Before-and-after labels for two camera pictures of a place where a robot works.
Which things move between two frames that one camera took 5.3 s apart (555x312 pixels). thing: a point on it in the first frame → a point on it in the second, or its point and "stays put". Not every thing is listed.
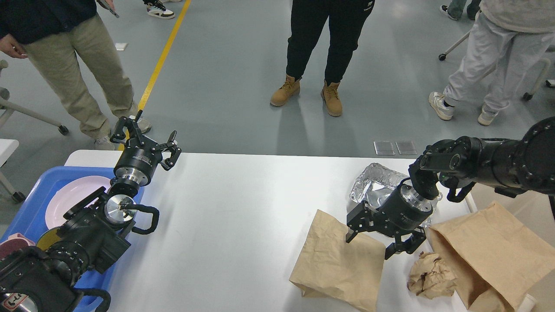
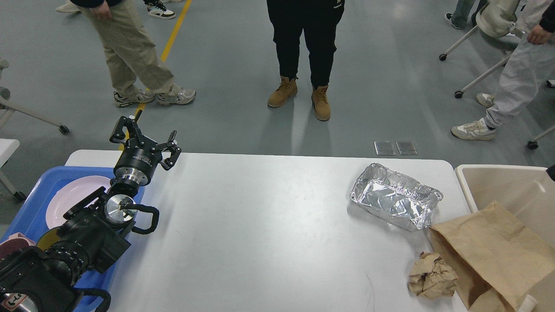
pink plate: [66, 193] stays put
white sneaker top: [155, 8] stays put
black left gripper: [138, 160] stays put
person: [53, 31] → [141, 73]
